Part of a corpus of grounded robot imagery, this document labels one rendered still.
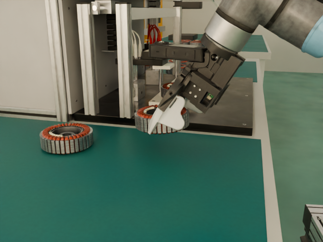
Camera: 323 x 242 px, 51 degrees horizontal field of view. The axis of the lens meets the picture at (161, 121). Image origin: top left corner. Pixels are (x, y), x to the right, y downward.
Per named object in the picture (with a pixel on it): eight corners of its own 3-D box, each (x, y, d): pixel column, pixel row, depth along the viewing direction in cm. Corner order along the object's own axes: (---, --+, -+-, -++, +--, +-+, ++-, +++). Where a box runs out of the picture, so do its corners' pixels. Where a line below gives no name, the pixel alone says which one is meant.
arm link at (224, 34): (209, 10, 55) (223, 10, 62) (195, 34, 57) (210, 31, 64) (247, 34, 54) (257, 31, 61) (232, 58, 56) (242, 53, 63)
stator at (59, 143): (70, 133, 82) (68, 118, 80) (104, 142, 76) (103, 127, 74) (30, 148, 73) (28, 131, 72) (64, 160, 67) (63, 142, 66)
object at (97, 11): (161, 12, 139) (161, 5, 138) (96, 14, 82) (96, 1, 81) (157, 12, 139) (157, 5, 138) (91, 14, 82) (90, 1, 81)
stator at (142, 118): (196, 121, 72) (196, 104, 71) (176, 138, 63) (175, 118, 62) (151, 117, 77) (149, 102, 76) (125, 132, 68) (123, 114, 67)
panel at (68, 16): (144, 72, 150) (143, 1, 141) (72, 114, 90) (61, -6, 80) (142, 72, 151) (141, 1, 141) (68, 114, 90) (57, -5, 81)
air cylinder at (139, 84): (145, 95, 109) (145, 78, 108) (138, 101, 102) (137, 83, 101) (130, 94, 111) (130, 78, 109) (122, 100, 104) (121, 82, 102)
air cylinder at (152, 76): (163, 81, 132) (163, 67, 130) (158, 85, 125) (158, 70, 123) (151, 80, 133) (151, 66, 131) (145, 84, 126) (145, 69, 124)
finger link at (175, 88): (162, 110, 60) (192, 71, 60) (155, 105, 60) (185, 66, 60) (166, 114, 64) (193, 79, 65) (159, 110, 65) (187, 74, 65)
